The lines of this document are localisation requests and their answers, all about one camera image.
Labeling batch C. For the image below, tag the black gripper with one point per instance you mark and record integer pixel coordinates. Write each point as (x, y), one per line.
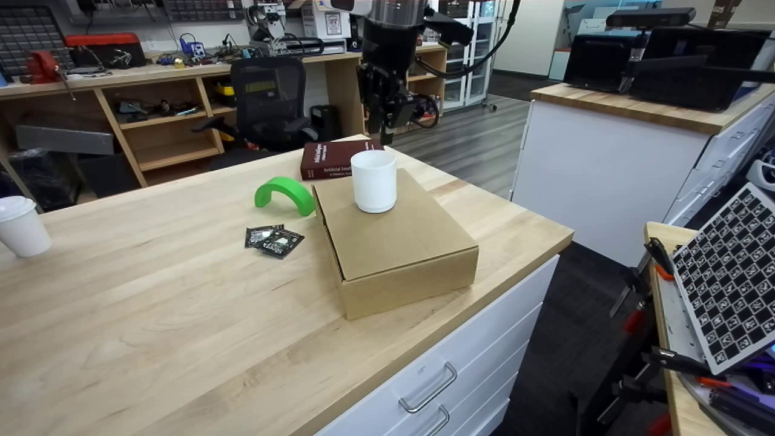
(388, 69)

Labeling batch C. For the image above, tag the black office chair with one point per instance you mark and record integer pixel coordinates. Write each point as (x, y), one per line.
(270, 101)

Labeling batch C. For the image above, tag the black white checkerboard panel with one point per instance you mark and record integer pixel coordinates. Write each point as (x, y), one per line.
(728, 274)

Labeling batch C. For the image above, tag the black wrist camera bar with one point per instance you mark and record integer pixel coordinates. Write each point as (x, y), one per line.
(448, 29)

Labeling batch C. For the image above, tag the white glass door cabinet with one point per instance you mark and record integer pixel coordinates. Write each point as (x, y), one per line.
(475, 86)

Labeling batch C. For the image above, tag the white drawer cabinet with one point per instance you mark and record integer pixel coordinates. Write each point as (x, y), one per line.
(475, 363)

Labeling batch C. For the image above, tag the black red clamp tool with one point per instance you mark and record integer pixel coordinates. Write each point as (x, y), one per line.
(658, 258)

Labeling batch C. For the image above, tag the black stereo camera bar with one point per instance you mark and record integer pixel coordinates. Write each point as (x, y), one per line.
(649, 15)

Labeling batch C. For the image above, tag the wooden workbench with shelves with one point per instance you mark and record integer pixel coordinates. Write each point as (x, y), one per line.
(160, 135)

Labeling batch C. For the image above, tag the dark red hardcover book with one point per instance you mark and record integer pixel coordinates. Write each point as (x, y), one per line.
(329, 161)

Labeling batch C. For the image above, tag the white coffee mug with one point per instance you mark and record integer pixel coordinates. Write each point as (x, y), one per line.
(375, 182)

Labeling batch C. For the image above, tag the blue bench item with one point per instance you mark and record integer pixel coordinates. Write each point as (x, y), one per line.
(193, 46)

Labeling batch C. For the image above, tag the black computer monitor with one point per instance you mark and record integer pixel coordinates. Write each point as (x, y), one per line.
(596, 63)

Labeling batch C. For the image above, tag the green plastic arch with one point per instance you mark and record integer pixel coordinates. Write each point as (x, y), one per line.
(283, 187)

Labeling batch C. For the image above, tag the white plastic device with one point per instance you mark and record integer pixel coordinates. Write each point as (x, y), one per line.
(765, 172)

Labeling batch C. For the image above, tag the black foil packet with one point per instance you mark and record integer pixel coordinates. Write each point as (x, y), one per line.
(258, 236)
(279, 244)

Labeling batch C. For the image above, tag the white counter cabinet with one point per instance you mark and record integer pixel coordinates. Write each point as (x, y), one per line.
(606, 171)

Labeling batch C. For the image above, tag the black bag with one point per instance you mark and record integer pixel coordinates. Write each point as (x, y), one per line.
(44, 178)

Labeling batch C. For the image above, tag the red bench tool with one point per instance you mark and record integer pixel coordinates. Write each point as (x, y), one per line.
(42, 66)

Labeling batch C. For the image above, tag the brown cardboard box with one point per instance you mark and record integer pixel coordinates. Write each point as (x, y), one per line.
(395, 244)

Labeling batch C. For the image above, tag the grey flat panel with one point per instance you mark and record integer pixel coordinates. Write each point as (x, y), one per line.
(65, 138)

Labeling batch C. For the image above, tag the black equipment case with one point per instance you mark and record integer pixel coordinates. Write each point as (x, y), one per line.
(694, 69)

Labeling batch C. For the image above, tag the black wall bin rack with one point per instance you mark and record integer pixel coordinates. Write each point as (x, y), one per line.
(28, 36)

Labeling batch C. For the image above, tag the black pen tool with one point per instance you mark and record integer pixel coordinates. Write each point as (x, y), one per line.
(680, 362)

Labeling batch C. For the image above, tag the white paper cup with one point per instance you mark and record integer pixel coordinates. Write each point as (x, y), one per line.
(21, 230)

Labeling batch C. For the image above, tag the red toolbox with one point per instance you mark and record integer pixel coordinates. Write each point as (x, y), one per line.
(101, 44)

